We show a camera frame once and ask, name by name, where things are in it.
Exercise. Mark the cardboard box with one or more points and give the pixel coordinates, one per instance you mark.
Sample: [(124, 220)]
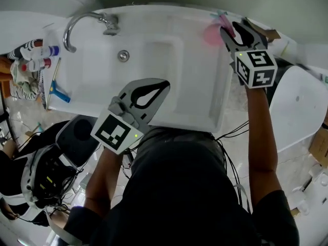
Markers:
[(320, 147)]

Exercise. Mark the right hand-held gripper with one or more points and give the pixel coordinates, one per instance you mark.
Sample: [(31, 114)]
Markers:
[(258, 68)]

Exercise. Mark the orange chair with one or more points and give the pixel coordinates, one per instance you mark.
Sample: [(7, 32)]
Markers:
[(5, 65)]

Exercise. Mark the white bottle red cap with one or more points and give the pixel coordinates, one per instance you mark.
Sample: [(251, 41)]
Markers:
[(36, 65)]

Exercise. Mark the white bathtub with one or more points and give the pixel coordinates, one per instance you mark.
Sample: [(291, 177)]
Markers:
[(299, 111)]

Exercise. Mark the black white striped cloth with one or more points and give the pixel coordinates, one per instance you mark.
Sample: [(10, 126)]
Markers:
[(18, 51)]

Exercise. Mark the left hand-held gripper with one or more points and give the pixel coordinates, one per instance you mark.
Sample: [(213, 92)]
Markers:
[(112, 132)]

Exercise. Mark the chrome faucet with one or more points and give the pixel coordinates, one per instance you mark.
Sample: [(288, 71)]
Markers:
[(66, 36)]

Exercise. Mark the person's left forearm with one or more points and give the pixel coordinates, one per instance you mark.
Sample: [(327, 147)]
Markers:
[(102, 178)]

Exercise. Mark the brown cardboard piece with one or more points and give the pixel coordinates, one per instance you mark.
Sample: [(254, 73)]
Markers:
[(271, 33)]

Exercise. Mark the person's right forearm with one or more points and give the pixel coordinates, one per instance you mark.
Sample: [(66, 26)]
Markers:
[(261, 142)]

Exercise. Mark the pink soap bottle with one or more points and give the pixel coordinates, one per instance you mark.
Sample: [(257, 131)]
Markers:
[(211, 35)]

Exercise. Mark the white bottle blue label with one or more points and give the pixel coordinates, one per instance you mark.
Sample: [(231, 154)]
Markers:
[(47, 52)]

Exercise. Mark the metal sink drain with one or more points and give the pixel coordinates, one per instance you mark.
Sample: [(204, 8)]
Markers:
[(123, 55)]

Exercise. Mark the grey green towel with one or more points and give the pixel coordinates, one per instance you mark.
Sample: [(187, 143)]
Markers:
[(25, 81)]

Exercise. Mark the person's dark shirt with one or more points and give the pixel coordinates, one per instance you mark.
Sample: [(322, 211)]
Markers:
[(179, 188)]

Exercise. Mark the white sink vanity cabinet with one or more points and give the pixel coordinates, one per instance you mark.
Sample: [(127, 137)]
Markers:
[(194, 81)]

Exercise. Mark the black belt control box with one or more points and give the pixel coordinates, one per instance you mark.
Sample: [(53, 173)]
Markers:
[(127, 160)]

